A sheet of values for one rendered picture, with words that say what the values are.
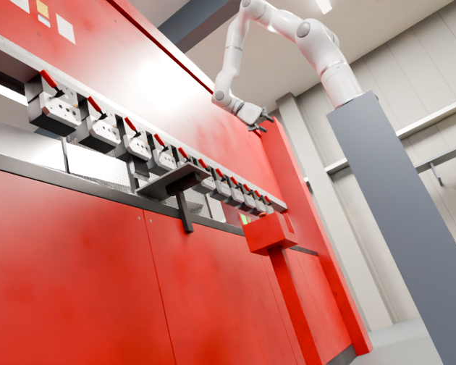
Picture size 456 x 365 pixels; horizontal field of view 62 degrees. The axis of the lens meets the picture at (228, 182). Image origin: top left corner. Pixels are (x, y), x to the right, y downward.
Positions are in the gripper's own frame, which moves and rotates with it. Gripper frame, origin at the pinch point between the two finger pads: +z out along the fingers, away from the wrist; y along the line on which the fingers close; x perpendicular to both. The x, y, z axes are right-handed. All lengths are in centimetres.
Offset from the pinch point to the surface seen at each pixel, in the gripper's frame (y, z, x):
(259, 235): -48, 29, -14
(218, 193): -36, -14, 45
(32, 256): -86, 3, -94
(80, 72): -37, -60, -49
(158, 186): -56, -13, -30
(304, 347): -74, 67, -11
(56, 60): -41, -62, -60
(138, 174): -56, -27, -24
